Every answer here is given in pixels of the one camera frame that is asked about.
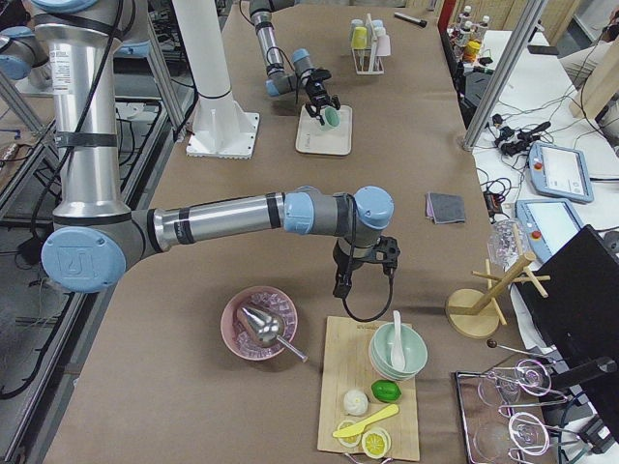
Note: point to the green cup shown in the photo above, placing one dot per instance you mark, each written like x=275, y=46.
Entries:
x=329, y=118

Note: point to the black wire glass rack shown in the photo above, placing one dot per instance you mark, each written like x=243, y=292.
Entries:
x=511, y=413

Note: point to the black monitor box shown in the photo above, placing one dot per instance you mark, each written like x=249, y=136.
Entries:
x=580, y=314

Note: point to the wooden mug tree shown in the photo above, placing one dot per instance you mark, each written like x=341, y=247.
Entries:
x=477, y=314

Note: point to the yellow cup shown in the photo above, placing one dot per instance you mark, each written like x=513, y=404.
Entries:
x=359, y=38

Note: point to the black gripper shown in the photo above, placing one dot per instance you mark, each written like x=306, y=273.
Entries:
x=316, y=97
x=349, y=265

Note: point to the pink cup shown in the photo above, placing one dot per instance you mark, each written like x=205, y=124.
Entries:
x=383, y=46

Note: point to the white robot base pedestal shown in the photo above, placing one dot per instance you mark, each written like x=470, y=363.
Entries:
x=220, y=126

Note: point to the blue teach pendant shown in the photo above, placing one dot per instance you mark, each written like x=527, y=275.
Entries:
x=560, y=172
x=549, y=224

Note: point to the yellow plastic knife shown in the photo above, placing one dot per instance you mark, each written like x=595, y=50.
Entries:
x=358, y=427

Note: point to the metal ice scoop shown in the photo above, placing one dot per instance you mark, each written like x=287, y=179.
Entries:
x=266, y=328

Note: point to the aluminium frame post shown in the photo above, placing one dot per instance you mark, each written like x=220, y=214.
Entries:
x=517, y=41

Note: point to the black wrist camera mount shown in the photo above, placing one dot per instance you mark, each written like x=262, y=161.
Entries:
x=385, y=253

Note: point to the cream rabbit tray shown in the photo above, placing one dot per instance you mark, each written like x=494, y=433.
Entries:
x=312, y=138

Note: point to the white wire cup rack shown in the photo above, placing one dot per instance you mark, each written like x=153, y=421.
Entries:
x=365, y=61

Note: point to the green lime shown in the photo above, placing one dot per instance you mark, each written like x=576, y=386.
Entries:
x=385, y=391

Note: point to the grey cup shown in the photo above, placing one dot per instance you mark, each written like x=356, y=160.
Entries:
x=356, y=23

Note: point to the grey folded cloth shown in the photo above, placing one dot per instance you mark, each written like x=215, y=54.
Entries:
x=445, y=208

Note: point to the pink bowl with ice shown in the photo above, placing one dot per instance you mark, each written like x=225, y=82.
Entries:
x=235, y=336

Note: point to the white ceramic spoon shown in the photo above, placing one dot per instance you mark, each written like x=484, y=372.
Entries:
x=398, y=361

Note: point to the bamboo cutting board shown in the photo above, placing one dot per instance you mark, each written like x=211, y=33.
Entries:
x=347, y=367

